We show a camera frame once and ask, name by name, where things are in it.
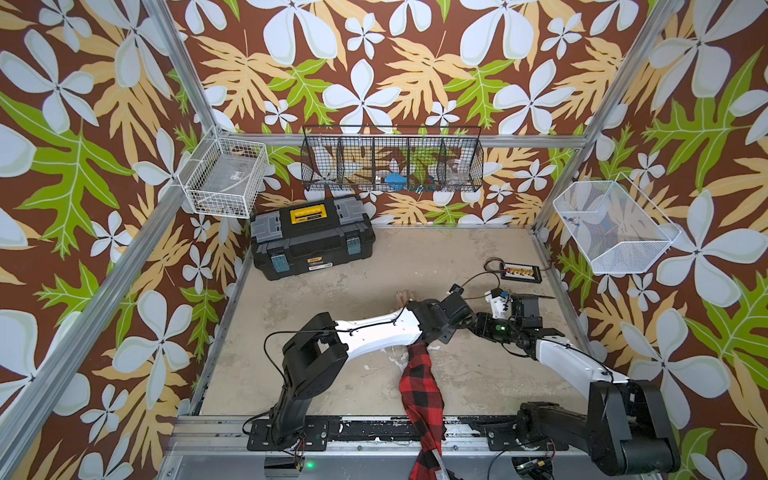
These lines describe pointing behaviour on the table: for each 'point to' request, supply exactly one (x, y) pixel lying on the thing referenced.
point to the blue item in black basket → (396, 181)
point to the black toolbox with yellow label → (307, 234)
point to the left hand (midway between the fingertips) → (444, 317)
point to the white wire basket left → (224, 177)
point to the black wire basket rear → (413, 159)
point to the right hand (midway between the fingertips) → (465, 321)
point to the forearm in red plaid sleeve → (423, 401)
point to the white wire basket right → (615, 226)
